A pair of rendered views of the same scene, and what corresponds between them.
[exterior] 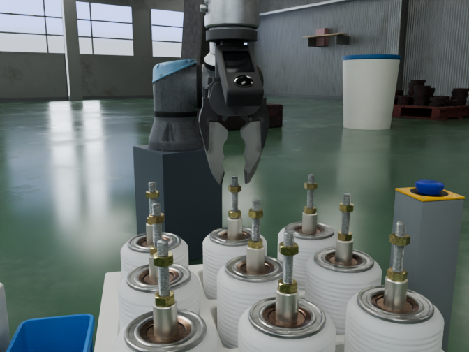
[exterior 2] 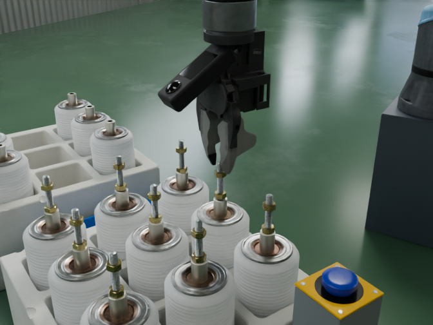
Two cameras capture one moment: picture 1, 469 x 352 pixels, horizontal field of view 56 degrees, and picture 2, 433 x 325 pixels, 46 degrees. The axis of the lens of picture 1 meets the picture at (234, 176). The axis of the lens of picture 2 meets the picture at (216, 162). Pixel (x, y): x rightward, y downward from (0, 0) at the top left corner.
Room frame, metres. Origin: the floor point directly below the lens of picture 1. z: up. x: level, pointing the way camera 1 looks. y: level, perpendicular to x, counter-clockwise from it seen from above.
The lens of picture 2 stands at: (0.35, -0.66, 0.69)
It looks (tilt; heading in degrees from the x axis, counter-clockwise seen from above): 26 degrees down; 68
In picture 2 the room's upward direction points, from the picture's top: straight up
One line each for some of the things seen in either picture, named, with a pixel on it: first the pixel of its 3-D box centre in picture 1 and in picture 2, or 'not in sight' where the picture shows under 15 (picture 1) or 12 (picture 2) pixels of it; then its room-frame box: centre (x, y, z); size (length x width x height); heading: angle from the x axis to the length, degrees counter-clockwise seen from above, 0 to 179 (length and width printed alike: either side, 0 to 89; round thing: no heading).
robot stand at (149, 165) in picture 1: (178, 199); (421, 168); (1.21, 0.16, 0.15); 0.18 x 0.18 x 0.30; 36
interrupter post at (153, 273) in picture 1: (158, 267); (122, 198); (0.49, 0.09, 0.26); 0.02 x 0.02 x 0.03
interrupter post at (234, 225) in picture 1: (234, 228); (220, 206); (0.63, 0.00, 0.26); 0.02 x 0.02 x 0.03
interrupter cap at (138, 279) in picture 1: (158, 277); (122, 204); (0.49, 0.09, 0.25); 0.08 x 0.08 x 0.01
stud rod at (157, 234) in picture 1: (157, 235); (120, 177); (0.49, 0.09, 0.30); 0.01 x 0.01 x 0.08
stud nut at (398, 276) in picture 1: (396, 274); (116, 290); (0.42, -0.17, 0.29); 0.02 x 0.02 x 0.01; 15
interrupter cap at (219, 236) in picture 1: (234, 236); (220, 213); (0.63, 0.00, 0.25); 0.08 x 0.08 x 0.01
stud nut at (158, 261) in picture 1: (162, 258); (47, 186); (0.37, 0.06, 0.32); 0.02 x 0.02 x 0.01; 74
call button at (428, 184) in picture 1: (428, 188); (339, 284); (0.65, -0.29, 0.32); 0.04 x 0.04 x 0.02
